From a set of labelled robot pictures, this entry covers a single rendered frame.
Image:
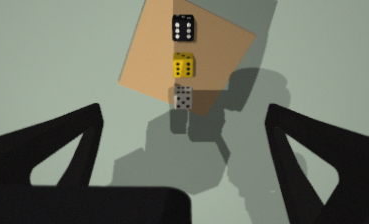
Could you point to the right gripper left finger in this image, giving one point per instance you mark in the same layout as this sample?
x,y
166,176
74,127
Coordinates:
x,y
24,149

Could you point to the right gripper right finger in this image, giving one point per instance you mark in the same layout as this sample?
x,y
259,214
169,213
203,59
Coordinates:
x,y
345,150

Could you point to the tan flat mat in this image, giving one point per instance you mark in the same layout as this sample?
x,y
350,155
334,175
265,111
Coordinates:
x,y
217,48

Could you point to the yellow die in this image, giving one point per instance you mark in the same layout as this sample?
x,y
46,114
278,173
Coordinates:
x,y
183,65

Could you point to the white die with black pips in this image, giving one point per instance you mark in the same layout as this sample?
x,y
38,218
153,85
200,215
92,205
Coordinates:
x,y
183,97

